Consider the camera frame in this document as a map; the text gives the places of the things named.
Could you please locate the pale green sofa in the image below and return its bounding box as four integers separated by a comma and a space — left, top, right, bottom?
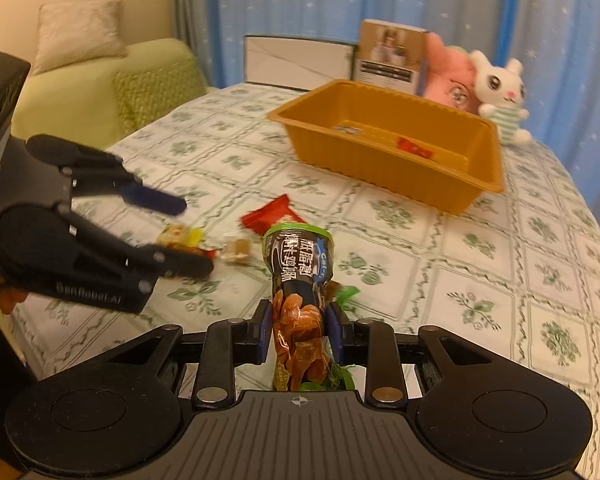
10, 37, 208, 153

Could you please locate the beige cushion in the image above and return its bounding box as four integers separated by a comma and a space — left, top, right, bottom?
31, 0, 128, 77

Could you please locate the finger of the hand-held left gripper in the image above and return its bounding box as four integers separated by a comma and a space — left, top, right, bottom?
72, 210, 216, 286
27, 134, 188, 216

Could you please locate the green black snack packet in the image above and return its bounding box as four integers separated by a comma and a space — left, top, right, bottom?
261, 223, 358, 393

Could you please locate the brown product box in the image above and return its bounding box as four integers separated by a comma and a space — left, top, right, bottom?
350, 19, 429, 97

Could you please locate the beige candy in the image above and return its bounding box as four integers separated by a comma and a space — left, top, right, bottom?
222, 237, 253, 263

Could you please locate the orange plastic tray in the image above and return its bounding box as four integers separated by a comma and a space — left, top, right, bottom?
266, 79, 506, 215

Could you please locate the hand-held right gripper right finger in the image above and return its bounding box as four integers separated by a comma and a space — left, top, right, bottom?
327, 301, 511, 408

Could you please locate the small red candy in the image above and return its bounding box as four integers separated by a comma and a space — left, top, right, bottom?
397, 137, 436, 158

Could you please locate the green zigzag cushion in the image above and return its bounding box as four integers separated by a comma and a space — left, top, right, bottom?
112, 57, 206, 136

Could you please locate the floral tablecloth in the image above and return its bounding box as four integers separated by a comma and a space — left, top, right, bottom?
10, 82, 600, 411

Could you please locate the white cardboard box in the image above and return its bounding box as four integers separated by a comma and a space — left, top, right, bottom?
243, 35, 358, 93

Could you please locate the person's left hand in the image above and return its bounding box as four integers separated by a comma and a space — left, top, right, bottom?
0, 250, 28, 316

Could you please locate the white rabbit plush toy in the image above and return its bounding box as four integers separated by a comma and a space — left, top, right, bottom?
469, 50, 533, 147

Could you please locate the pink plush toy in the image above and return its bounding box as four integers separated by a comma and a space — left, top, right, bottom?
422, 32, 483, 113

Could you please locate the green candy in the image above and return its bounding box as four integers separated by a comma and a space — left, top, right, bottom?
330, 282, 361, 311

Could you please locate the red yellow candy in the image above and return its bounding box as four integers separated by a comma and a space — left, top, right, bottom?
157, 224, 220, 261

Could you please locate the red pillow snack packet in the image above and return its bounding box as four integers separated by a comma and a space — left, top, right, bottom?
241, 195, 306, 236

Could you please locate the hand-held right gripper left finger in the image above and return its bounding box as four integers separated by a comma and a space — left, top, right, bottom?
97, 301, 273, 408

